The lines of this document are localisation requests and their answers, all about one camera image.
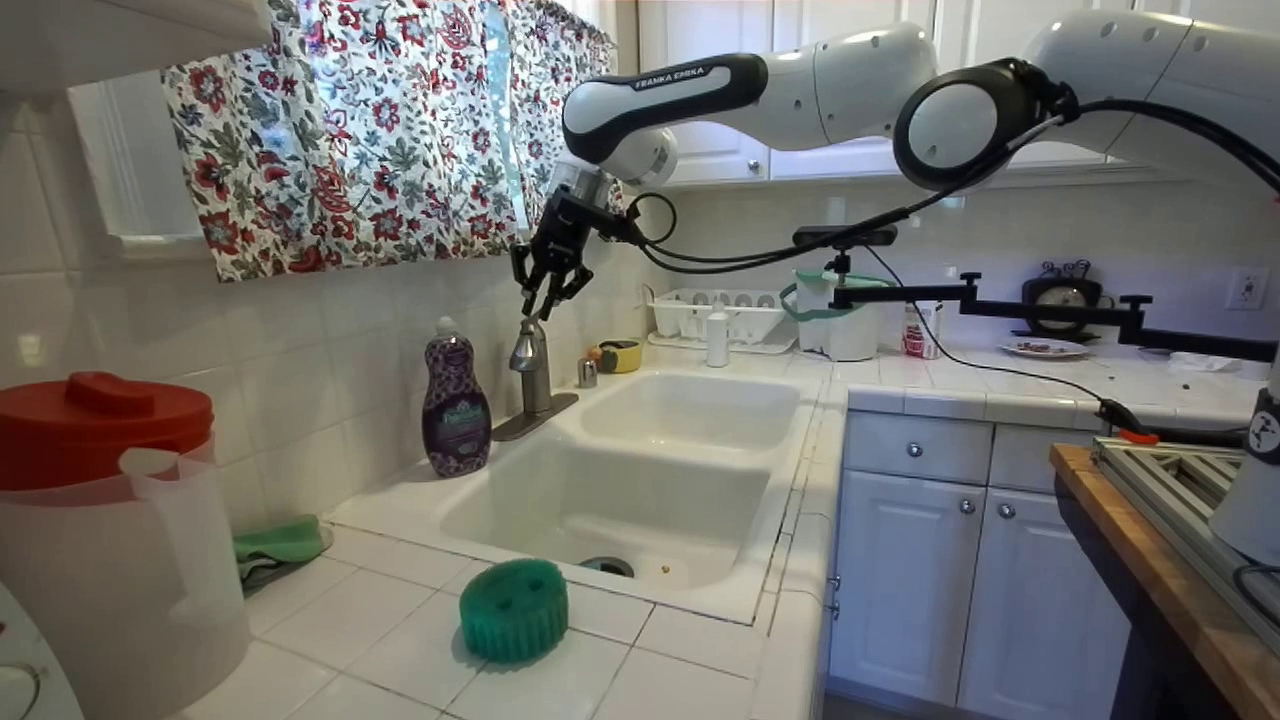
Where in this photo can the yellow green sponge holder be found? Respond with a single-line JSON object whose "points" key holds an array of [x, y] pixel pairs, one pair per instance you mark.
{"points": [[623, 356]]}

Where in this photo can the white double sink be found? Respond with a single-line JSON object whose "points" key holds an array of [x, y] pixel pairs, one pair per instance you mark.
{"points": [[627, 506]]}

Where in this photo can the white cabinet door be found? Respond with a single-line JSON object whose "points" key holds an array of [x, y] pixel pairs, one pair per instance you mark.
{"points": [[1041, 625], [905, 600]]}

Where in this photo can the white window frame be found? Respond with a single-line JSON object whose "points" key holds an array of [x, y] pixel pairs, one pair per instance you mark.
{"points": [[132, 175]]}

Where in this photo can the clear pitcher with red lid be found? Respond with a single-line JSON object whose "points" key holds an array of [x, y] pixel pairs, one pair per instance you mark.
{"points": [[81, 562]]}

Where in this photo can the white container green rim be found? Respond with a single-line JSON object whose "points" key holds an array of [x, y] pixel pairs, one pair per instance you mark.
{"points": [[841, 332]]}

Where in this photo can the red black clamp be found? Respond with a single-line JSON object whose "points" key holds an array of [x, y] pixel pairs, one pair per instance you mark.
{"points": [[1138, 439]]}

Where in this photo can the metal sink drain strainer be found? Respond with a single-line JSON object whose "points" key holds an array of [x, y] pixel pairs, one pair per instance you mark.
{"points": [[611, 566]]}

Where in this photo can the green cloth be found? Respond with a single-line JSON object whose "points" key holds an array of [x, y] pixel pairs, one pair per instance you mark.
{"points": [[281, 544]]}

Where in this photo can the red floral curtain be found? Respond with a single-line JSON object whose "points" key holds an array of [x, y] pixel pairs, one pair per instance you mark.
{"points": [[360, 134]]}

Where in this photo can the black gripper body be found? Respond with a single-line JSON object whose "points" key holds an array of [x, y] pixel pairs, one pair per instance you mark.
{"points": [[580, 224]]}

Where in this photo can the metal mounting rail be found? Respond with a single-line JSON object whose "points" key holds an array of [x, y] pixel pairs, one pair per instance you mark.
{"points": [[1186, 493]]}

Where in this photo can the small white bottle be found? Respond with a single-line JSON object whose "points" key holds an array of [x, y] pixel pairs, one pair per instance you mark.
{"points": [[718, 340]]}

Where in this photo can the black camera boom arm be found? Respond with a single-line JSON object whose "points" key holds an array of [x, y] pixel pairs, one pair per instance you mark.
{"points": [[1053, 315]]}

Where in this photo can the round green scrubber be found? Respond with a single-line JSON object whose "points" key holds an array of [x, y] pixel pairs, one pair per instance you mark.
{"points": [[513, 611]]}

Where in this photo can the small red bottle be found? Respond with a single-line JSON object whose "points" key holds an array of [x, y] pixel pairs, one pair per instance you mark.
{"points": [[914, 340]]}

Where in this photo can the purple dish soap bottle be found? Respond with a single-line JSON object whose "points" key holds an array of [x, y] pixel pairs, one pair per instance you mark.
{"points": [[457, 413]]}

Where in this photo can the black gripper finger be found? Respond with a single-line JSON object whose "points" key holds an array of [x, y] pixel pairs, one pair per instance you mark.
{"points": [[535, 283], [568, 277]]}

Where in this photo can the white plate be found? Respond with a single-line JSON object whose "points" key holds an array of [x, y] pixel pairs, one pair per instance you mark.
{"points": [[1046, 351]]}

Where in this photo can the white cabinet drawer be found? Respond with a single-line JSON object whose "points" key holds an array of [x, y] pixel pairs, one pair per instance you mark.
{"points": [[1041, 462], [880, 446]]}

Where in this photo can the chrome sink cap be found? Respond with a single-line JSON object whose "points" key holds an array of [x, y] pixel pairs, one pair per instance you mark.
{"points": [[591, 369]]}

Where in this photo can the black stereo camera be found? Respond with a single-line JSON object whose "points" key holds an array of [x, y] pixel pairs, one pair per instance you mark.
{"points": [[841, 232]]}

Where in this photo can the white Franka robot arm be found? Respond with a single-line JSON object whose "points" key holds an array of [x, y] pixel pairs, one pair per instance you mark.
{"points": [[854, 82]]}

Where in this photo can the white wall outlet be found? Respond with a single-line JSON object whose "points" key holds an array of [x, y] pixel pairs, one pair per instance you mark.
{"points": [[1247, 288]]}

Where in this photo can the white upper wall cabinet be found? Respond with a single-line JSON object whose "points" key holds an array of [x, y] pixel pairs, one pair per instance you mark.
{"points": [[107, 40], [695, 27]]}

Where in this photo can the black basket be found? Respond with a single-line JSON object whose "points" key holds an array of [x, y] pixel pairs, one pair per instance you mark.
{"points": [[1063, 288]]}

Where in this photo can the white dish rack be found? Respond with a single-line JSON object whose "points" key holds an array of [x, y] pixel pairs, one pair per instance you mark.
{"points": [[695, 320]]}

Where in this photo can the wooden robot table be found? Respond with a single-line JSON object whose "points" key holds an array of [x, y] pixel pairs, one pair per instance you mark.
{"points": [[1144, 562]]}

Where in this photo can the chrome sink faucet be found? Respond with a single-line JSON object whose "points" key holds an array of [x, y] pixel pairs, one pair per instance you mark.
{"points": [[528, 385]]}

